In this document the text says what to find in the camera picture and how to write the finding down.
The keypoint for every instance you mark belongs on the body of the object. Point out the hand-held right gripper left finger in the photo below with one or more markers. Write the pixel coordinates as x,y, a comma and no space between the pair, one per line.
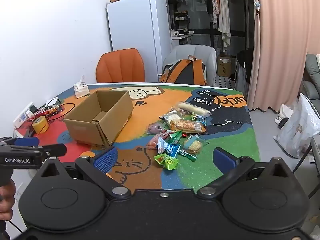
106,159

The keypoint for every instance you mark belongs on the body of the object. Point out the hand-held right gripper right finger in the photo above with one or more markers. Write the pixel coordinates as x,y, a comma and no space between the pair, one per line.
223,159

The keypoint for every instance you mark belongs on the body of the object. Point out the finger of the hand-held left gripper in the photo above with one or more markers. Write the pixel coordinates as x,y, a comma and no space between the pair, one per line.
25,142
55,149

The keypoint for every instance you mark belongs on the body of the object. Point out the pale green biscuit packet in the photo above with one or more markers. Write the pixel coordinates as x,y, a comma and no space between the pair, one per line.
193,145

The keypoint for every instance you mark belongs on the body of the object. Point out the brown cardboard box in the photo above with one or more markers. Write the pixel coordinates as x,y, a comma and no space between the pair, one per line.
82,130

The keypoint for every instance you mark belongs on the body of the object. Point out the green stick packet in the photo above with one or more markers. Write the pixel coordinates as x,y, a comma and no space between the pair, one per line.
187,154

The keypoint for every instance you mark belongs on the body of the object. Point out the red sausage packet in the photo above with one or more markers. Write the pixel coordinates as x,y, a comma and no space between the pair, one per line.
152,143

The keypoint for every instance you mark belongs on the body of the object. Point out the orange cracker packet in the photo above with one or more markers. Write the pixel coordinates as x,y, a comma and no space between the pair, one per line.
187,125

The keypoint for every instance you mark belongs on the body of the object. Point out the small green candy packet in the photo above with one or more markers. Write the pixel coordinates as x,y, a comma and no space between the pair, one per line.
196,117

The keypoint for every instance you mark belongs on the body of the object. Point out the dark green triangular packet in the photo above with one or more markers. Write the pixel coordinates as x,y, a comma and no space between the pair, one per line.
175,137

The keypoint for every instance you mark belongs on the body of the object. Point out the blue snack packet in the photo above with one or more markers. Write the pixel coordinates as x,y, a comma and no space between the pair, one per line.
168,148

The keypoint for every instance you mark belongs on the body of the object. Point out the purple bun packet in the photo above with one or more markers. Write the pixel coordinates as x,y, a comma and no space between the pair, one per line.
155,128

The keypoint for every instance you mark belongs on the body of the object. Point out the long white bread packet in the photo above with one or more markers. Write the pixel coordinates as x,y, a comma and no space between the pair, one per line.
195,108

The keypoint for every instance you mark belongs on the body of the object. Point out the clear nut packet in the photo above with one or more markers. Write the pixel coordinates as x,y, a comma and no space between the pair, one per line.
178,111

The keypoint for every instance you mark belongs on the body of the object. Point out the person's left hand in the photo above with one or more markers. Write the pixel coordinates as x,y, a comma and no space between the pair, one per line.
6,202

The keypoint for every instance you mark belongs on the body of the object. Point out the yellow tape roll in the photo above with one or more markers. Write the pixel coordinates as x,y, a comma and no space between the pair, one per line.
41,127

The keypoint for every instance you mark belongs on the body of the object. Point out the white power strip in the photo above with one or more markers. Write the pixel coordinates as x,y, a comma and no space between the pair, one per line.
21,117

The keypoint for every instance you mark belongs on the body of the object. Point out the white charger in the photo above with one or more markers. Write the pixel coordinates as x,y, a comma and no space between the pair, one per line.
29,113

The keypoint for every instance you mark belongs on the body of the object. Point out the black charger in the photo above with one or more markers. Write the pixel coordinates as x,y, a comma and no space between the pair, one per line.
33,108

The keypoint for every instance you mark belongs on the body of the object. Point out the red snack packet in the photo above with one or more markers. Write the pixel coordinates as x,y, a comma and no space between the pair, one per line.
51,110

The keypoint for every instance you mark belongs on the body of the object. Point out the printed tissue pack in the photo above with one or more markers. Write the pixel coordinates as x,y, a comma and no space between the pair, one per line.
81,90

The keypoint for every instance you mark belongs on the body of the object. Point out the colourful cat print table mat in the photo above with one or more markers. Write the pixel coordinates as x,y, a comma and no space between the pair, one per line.
150,110

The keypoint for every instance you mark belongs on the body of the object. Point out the crumpled white bag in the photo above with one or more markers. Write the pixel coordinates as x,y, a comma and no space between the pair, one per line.
285,112

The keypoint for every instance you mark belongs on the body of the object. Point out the white plastic bag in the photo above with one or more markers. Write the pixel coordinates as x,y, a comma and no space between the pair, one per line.
300,127

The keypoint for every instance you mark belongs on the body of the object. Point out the cardboard box with label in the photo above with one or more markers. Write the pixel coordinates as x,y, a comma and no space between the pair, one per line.
225,66

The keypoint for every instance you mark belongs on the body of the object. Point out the orange and black backpack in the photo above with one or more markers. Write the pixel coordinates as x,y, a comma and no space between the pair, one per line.
190,72

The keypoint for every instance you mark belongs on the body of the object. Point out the orange chair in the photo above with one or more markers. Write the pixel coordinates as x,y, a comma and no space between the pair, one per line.
120,65

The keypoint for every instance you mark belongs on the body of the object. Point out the black garment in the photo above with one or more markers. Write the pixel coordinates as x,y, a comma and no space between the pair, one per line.
245,60

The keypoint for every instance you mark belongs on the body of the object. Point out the grey chair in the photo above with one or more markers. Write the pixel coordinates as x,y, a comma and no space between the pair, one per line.
185,51

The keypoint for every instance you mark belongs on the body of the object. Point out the grey sofa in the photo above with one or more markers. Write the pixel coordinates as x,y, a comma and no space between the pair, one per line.
311,67

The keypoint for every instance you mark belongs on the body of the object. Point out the pink curtain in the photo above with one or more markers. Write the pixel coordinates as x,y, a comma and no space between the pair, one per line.
280,42

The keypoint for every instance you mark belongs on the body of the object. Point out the white shelf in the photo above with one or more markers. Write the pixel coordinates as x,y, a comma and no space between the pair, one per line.
182,35

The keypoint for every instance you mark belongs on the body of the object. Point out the white fridge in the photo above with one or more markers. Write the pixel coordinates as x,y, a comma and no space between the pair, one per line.
135,25

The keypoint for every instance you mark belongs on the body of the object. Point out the white hanging garment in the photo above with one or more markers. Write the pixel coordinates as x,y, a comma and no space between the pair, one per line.
223,17

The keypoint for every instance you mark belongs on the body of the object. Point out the black kitchen rack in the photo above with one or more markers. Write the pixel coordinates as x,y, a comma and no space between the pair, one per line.
181,21

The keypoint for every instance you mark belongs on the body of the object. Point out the blue curtain charm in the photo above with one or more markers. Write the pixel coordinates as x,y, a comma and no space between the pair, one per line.
256,4

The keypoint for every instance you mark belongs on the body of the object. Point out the floral hanging garment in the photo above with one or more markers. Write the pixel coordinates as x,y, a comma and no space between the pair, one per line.
213,0

